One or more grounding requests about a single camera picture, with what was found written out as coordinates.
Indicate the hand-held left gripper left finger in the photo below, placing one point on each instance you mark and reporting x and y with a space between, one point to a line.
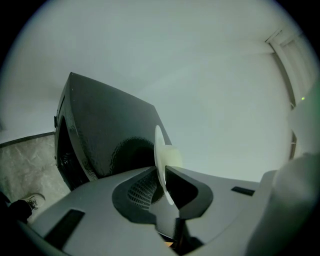
100 212

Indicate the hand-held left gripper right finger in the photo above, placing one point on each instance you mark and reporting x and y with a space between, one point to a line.
225 202

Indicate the white round plate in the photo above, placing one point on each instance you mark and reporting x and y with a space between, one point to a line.
158 145

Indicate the black cabinet with glass door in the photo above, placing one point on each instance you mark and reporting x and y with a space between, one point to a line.
105 120

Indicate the person's left beige shoe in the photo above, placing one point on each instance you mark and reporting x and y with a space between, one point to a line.
35 200

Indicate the person's black trousers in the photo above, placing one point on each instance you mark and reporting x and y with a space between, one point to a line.
15 210

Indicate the black baseboard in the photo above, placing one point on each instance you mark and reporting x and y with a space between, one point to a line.
25 139

